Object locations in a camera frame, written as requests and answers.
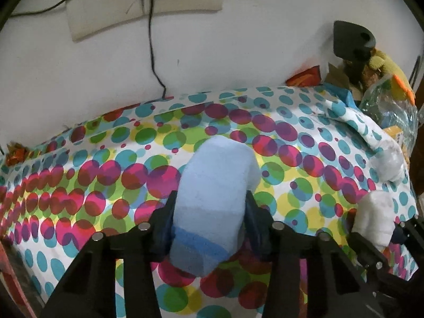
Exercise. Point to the light blue sock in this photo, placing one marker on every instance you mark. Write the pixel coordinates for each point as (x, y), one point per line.
(215, 198)

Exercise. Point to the white wall plate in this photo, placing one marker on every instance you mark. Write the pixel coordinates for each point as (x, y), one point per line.
(106, 16)

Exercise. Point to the crumpled white plastic bag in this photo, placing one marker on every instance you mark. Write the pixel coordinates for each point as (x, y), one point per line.
(387, 165)

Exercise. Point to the clear plastic bag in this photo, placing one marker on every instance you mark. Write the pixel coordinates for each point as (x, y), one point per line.
(381, 106)

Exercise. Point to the blue cloth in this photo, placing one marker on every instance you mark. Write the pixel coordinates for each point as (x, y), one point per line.
(347, 97)

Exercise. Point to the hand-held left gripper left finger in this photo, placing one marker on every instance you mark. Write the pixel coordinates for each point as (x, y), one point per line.
(162, 238)

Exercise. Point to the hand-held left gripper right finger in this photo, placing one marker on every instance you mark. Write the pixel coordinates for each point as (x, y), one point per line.
(255, 235)

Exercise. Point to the polka dot tablecloth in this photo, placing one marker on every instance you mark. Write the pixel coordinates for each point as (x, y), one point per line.
(132, 179)

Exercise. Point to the yellow packet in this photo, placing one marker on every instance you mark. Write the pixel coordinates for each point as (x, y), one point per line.
(397, 134)

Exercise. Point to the red packet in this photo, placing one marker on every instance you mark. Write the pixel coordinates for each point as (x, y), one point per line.
(304, 78)

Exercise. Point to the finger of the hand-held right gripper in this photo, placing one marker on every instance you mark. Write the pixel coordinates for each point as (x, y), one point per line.
(371, 251)
(399, 235)

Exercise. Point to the brown cardboard piece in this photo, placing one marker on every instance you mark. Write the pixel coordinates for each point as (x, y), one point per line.
(336, 76)

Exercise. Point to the orange snack wrapper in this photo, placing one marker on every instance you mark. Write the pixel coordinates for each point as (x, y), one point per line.
(18, 154)

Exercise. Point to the round red tray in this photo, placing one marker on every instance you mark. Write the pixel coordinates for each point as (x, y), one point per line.
(10, 271)

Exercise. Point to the yellow plush duck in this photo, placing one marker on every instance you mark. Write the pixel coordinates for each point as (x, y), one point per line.
(387, 66)

